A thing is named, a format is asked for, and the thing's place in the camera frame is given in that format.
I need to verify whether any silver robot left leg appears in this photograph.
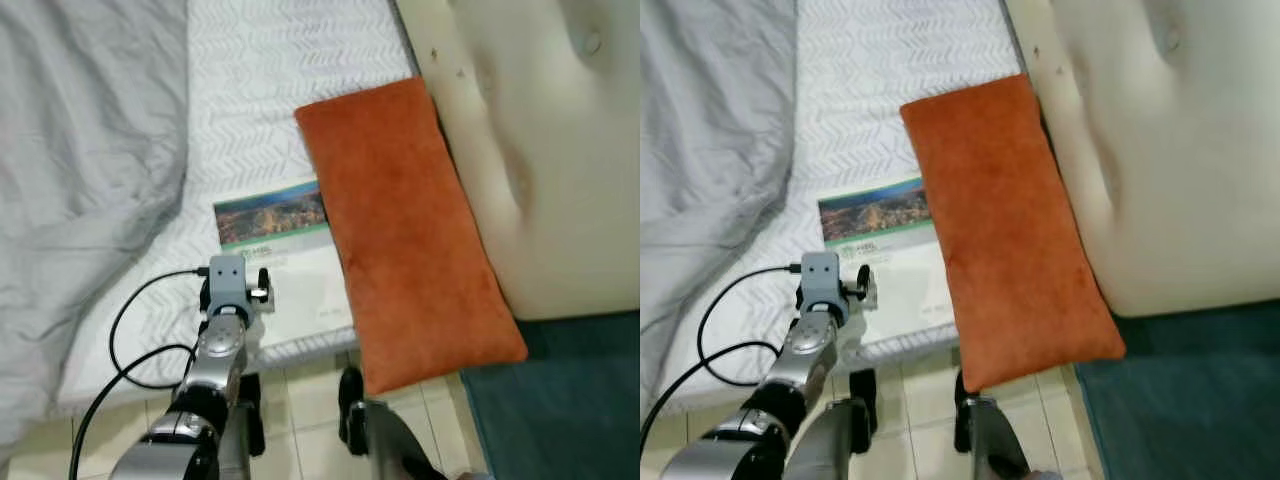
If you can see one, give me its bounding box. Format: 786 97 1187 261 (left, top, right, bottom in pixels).
788 368 881 480
214 371 267 480

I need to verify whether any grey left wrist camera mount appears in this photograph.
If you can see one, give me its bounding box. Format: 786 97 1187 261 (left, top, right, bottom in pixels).
205 253 251 319
801 251 846 315

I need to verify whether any grey crumpled blanket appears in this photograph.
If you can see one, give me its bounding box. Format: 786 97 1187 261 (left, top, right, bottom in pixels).
640 0 798 426
0 0 192 463

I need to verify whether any white book with city photo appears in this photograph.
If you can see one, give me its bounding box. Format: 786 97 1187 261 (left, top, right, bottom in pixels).
817 177 963 343
212 177 358 347

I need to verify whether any orange velvet pillow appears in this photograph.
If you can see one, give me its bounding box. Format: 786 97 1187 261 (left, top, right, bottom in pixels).
899 72 1127 394
293 76 530 398

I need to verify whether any cream padded headboard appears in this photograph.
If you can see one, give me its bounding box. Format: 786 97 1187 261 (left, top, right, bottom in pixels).
1004 0 1280 320
394 0 641 322

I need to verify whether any white chevron pattern mattress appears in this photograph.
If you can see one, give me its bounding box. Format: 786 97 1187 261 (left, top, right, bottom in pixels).
655 0 1033 417
55 0 423 421

